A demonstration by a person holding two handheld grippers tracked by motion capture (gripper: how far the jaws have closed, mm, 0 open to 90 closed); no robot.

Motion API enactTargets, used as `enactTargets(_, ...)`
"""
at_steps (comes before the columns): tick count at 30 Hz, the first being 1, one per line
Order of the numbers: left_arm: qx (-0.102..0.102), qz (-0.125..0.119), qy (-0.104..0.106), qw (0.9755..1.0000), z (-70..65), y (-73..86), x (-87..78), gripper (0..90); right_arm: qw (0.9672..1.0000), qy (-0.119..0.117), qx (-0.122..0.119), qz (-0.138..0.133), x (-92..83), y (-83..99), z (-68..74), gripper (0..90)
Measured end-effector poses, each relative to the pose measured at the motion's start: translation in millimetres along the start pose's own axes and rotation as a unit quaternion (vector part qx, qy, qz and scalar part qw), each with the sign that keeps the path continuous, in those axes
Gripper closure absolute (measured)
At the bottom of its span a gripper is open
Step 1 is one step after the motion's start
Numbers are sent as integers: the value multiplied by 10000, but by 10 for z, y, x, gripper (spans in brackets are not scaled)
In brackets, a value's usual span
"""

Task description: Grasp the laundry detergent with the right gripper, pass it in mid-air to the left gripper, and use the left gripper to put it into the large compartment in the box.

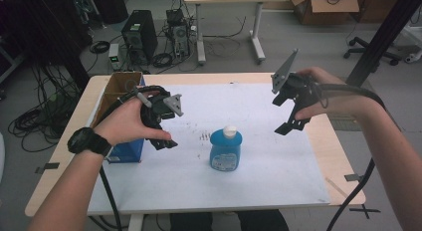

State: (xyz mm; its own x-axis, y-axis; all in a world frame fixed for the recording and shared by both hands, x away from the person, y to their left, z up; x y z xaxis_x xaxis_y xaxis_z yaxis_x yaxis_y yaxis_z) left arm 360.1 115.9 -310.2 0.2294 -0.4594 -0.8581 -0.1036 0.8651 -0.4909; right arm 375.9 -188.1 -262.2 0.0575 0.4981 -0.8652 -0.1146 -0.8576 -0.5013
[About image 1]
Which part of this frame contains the black wristwatch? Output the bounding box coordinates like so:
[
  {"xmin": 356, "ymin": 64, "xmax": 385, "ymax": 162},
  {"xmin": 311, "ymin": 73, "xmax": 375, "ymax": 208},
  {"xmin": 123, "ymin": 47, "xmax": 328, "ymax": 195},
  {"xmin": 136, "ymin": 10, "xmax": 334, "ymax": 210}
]
[{"xmin": 67, "ymin": 126, "xmax": 114, "ymax": 158}]

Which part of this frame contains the black metal post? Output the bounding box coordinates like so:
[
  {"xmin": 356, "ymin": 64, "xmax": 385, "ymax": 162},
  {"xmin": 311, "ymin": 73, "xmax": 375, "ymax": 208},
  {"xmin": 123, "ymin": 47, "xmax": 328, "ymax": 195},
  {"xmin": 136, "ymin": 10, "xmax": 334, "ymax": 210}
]
[{"xmin": 345, "ymin": 0, "xmax": 422, "ymax": 88}]

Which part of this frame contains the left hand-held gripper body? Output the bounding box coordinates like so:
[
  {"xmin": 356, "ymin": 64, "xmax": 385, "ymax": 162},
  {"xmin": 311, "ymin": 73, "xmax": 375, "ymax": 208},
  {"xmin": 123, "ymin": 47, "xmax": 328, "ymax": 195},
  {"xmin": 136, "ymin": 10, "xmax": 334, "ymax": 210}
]
[{"xmin": 133, "ymin": 86, "xmax": 185, "ymax": 143}]

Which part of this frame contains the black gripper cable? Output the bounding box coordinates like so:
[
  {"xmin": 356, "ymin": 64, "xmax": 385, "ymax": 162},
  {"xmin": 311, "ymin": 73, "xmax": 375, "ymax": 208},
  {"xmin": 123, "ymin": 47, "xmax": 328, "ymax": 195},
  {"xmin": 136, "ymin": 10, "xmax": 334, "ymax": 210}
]
[
  {"xmin": 95, "ymin": 85, "xmax": 171, "ymax": 231},
  {"xmin": 310, "ymin": 82, "xmax": 388, "ymax": 231}
]

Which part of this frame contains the coiled black cable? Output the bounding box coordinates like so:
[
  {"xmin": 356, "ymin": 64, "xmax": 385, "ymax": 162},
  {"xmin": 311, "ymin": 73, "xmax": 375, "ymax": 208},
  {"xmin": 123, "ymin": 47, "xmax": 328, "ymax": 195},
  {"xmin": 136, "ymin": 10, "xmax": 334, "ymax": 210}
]
[
  {"xmin": 89, "ymin": 40, "xmax": 111, "ymax": 55},
  {"xmin": 151, "ymin": 52, "xmax": 174, "ymax": 69}
]

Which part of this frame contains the dark curtain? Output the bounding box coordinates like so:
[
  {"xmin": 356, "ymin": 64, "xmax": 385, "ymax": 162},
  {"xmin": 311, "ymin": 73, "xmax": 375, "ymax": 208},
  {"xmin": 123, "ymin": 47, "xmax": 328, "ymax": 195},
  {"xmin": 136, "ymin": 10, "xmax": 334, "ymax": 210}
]
[{"xmin": 0, "ymin": 0, "xmax": 95, "ymax": 90}]

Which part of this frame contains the person's left hand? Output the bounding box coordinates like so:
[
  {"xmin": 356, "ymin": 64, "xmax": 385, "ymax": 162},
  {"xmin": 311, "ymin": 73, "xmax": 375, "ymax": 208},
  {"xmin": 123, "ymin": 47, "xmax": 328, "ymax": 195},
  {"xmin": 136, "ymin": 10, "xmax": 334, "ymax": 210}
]
[{"xmin": 94, "ymin": 90, "xmax": 173, "ymax": 148}]

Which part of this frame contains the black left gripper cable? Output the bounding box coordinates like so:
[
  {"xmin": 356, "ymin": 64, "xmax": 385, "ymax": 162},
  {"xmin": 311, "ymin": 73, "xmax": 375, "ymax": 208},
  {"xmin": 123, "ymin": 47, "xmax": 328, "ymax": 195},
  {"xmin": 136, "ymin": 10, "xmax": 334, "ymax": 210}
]
[{"xmin": 95, "ymin": 85, "xmax": 171, "ymax": 231}]

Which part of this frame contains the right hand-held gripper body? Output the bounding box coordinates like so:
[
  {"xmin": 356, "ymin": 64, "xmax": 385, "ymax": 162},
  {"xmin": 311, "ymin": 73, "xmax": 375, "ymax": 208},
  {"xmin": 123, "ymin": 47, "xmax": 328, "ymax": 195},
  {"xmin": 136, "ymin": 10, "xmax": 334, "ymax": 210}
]
[{"xmin": 270, "ymin": 48, "xmax": 320, "ymax": 123}]

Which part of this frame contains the black computer tower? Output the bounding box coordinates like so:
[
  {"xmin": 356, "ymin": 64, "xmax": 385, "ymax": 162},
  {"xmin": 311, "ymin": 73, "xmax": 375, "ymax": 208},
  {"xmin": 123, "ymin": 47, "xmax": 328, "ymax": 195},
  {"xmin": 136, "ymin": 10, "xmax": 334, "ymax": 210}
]
[{"xmin": 120, "ymin": 9, "xmax": 159, "ymax": 65}]

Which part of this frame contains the open computer case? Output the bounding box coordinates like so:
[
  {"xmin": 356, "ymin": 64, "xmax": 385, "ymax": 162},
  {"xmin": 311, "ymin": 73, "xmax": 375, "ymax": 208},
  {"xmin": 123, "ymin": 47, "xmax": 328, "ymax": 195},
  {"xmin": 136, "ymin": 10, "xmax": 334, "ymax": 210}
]
[{"xmin": 165, "ymin": 8, "xmax": 192, "ymax": 59}]

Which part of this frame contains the black tape strip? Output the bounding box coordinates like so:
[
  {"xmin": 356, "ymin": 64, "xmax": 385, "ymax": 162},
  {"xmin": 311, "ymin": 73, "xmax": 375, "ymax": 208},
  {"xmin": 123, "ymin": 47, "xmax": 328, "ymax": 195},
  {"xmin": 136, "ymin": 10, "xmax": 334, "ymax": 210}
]
[
  {"xmin": 34, "ymin": 161, "xmax": 61, "ymax": 175},
  {"xmin": 343, "ymin": 172, "xmax": 361, "ymax": 183}
]

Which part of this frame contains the blue bottle with white cap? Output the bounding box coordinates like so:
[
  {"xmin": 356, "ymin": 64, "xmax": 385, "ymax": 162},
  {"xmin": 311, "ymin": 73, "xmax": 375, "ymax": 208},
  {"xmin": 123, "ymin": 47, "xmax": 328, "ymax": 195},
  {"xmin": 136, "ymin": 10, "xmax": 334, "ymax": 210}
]
[{"xmin": 209, "ymin": 124, "xmax": 244, "ymax": 173}]

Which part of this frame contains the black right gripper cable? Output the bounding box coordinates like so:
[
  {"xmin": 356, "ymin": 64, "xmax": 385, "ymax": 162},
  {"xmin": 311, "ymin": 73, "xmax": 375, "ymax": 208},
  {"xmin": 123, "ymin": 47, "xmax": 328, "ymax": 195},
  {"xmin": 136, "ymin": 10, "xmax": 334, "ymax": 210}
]
[{"xmin": 310, "ymin": 82, "xmax": 388, "ymax": 231}]

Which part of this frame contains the person's right hand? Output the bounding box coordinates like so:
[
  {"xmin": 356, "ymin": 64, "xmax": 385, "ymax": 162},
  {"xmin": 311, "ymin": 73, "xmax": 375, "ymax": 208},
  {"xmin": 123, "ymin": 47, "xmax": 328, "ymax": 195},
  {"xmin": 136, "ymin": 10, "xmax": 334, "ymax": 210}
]
[{"xmin": 294, "ymin": 67, "xmax": 375, "ymax": 122}]

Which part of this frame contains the black office chair base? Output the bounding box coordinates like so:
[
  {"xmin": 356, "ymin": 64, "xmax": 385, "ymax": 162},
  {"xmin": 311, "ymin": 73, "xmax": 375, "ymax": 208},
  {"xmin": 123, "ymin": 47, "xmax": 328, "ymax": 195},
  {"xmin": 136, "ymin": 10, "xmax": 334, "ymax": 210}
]
[{"xmin": 342, "ymin": 36, "xmax": 403, "ymax": 67}]

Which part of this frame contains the open blue cardboard box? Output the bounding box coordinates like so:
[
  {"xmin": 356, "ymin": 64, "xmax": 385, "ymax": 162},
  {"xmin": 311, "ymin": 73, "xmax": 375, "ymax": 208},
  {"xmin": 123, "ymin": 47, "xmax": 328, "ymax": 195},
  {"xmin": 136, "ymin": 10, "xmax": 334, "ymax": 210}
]
[{"xmin": 90, "ymin": 71, "xmax": 147, "ymax": 164}]

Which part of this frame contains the open brown cardboard box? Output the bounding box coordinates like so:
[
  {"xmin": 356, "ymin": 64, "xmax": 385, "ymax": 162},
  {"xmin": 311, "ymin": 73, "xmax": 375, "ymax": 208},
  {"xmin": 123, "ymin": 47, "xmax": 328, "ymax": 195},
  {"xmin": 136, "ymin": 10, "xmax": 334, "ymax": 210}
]
[{"xmin": 289, "ymin": 0, "xmax": 360, "ymax": 26}]

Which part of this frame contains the white table mat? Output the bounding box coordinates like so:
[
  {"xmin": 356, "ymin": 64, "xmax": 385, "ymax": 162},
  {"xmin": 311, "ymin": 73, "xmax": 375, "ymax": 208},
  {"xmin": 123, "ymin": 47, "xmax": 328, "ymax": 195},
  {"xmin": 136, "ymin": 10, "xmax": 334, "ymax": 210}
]
[{"xmin": 87, "ymin": 83, "xmax": 332, "ymax": 216}]

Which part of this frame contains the small white power supply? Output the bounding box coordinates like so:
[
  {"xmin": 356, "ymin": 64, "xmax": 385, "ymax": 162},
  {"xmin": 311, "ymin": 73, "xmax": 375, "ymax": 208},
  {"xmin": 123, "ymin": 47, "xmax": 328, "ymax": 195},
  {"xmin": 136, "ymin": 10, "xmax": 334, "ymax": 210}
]
[{"xmin": 107, "ymin": 43, "xmax": 121, "ymax": 72}]

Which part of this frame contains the bundle of black floor cables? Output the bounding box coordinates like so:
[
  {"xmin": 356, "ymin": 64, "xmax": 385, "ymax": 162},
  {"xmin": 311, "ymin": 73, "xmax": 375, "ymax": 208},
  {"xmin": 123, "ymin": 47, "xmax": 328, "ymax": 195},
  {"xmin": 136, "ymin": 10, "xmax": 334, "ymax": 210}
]
[{"xmin": 7, "ymin": 64, "xmax": 84, "ymax": 153}]

